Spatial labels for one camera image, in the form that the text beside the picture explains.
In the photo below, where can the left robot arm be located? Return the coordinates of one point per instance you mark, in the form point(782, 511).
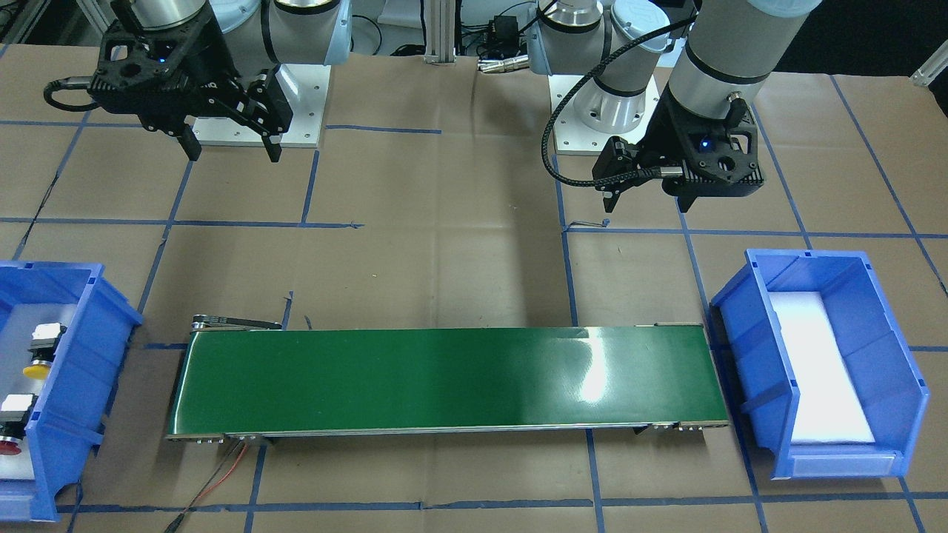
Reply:
point(721, 48)

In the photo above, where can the yellow push button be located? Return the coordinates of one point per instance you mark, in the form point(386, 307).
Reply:
point(43, 345)

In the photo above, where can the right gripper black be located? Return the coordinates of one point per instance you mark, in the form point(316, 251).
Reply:
point(209, 65)

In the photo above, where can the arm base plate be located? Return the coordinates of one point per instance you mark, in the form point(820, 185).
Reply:
point(306, 88)
point(593, 115)

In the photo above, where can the aluminium frame post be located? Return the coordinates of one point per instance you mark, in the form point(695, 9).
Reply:
point(440, 25)

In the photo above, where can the green conveyor belt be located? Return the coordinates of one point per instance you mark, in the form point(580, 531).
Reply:
point(307, 383)

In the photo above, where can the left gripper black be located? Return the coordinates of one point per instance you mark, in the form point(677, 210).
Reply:
point(669, 132)

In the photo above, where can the blue bin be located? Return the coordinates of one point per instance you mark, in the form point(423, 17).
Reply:
point(829, 382)
point(65, 424)

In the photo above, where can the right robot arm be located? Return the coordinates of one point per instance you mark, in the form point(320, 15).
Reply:
point(261, 35)

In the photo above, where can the red push button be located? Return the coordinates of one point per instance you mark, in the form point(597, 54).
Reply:
point(15, 413)

